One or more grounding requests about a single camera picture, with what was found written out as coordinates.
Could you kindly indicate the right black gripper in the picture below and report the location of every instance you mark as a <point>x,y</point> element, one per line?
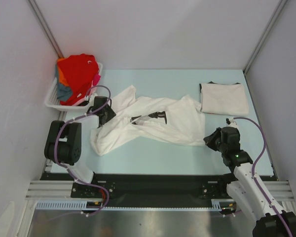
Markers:
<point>210,139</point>

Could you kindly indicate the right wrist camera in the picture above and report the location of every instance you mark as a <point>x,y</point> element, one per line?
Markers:
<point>231,123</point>

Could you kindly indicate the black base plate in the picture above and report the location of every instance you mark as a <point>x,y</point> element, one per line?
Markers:
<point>222,180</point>

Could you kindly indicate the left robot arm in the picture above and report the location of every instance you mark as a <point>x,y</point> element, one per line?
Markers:
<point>64,141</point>

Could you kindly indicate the pink garment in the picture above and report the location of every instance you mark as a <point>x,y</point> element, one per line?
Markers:
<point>87,90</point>

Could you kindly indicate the right corner aluminium post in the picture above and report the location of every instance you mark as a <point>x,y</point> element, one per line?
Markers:
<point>265,34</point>

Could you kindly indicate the white plastic basket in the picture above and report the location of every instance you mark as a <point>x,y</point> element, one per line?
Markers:
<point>51,100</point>

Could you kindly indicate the white printed t shirt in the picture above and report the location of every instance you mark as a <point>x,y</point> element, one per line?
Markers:
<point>162,119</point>

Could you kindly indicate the left corner aluminium post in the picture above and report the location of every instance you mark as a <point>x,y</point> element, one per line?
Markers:
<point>34,7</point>

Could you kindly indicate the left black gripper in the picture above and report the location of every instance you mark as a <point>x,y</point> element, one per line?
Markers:
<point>111,114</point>

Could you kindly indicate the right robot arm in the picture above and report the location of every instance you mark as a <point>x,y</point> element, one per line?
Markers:
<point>248,190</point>

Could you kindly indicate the slotted cable duct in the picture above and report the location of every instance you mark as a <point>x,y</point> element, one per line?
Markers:
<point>214,205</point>

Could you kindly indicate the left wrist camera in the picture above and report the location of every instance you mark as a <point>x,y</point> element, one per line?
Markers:
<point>90,98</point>

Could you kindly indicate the corner aluminium post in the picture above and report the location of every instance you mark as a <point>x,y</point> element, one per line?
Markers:
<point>34,7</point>
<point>265,34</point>

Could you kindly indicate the red t shirt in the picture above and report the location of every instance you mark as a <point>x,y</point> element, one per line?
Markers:
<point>78,70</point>

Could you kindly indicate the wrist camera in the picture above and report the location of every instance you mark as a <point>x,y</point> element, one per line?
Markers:
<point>90,98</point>
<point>231,123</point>

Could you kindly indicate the orange garment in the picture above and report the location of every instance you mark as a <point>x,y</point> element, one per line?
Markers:
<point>61,78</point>

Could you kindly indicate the grey blue garment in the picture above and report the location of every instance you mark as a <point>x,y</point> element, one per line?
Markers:
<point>63,92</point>

